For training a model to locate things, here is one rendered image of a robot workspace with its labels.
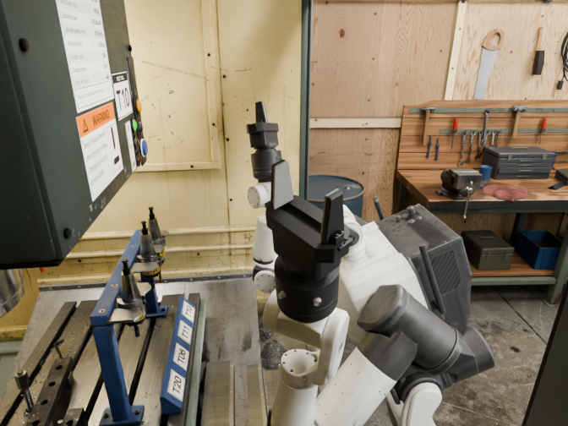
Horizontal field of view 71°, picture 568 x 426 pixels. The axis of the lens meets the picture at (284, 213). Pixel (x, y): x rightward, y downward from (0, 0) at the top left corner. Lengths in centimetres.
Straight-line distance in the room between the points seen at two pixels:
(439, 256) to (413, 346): 22
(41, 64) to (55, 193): 13
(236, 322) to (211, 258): 29
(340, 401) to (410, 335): 17
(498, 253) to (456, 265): 245
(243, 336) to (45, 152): 129
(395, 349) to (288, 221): 35
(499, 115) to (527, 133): 30
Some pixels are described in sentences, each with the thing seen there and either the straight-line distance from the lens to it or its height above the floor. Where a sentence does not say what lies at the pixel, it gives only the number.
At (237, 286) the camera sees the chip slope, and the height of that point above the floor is 84.
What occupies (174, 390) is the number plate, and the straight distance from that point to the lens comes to 119.
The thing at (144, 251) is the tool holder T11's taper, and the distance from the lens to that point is 120.
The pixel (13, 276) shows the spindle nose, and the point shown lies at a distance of 66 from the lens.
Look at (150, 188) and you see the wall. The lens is 163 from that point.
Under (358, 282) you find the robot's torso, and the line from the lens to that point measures 84.
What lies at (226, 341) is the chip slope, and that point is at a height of 73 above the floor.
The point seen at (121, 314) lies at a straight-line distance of 100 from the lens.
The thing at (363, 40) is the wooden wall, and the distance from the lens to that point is 323.
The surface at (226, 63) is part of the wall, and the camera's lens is 152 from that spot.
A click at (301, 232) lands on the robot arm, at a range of 46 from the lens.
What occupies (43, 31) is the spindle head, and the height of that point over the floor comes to 179.
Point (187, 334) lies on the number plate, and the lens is 137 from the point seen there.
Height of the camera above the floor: 177
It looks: 22 degrees down
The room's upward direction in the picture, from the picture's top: straight up
